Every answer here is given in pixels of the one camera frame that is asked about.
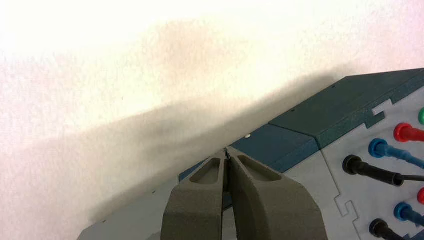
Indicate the green banana socket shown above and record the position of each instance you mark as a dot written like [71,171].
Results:
[421,116]

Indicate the teal grey control panel box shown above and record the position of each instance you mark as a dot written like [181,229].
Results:
[331,109]

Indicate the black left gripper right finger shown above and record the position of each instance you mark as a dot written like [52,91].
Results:
[275,208]

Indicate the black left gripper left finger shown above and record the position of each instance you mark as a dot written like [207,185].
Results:
[195,208]

